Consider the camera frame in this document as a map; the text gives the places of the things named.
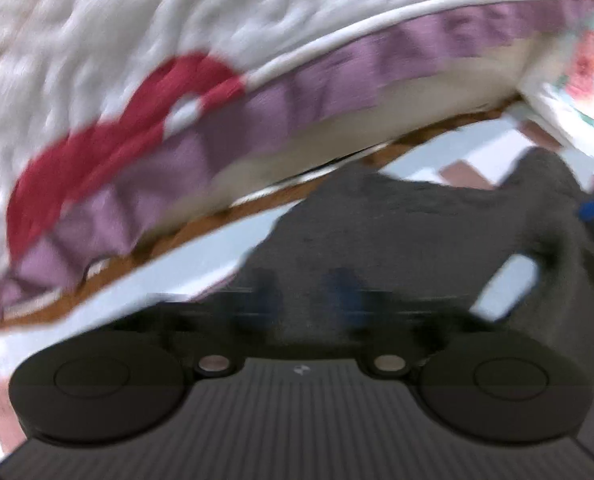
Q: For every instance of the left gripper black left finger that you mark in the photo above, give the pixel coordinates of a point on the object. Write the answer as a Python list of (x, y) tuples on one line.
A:
[(213, 335)]

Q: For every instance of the white quilt with red bears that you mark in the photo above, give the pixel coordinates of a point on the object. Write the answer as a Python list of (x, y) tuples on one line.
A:
[(90, 88)]

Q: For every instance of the cartoon print floor mat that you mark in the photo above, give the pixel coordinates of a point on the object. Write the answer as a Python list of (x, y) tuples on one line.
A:
[(559, 86)]

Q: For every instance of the dark brown knit sweater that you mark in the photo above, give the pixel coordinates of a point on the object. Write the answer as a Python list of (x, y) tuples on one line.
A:
[(425, 240)]

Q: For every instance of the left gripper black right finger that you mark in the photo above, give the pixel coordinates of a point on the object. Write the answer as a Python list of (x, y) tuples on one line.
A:
[(395, 333)]

